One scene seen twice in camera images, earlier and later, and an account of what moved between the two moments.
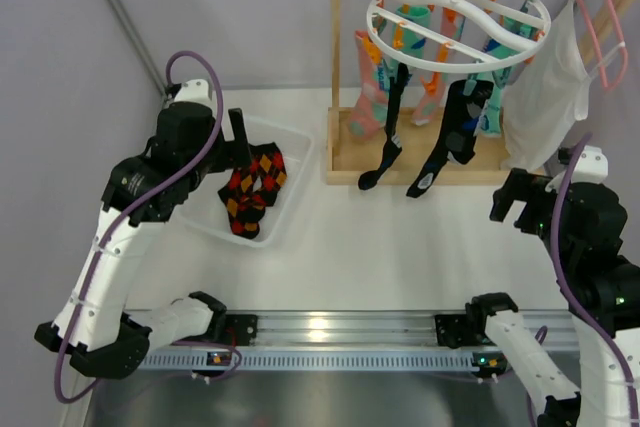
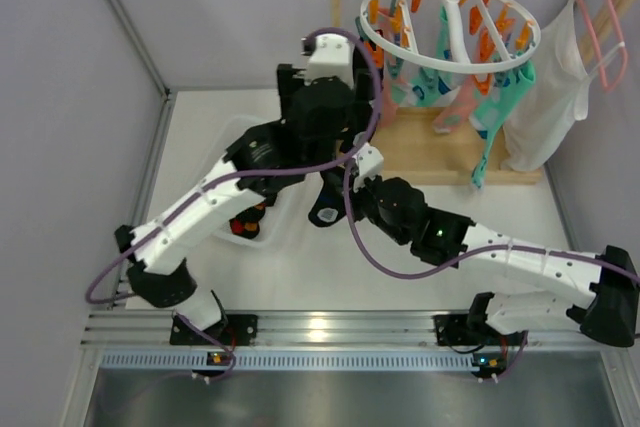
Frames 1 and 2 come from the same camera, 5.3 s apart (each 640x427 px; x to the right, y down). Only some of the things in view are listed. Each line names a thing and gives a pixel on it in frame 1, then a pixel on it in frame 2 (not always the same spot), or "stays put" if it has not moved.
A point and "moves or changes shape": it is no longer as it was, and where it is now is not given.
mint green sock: [410, 26] → [432, 84]
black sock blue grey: [467, 100] → [329, 206]
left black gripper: [238, 148] → [361, 75]
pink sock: [434, 85] → [459, 109]
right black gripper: [523, 209] → [337, 181]
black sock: [393, 143] → [330, 198]
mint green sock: [492, 75] → [486, 120]
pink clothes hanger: [610, 1] stays put
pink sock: [362, 122] moves or changes shape
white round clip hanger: [459, 20] moves or changes shape
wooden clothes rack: [460, 145] stays put
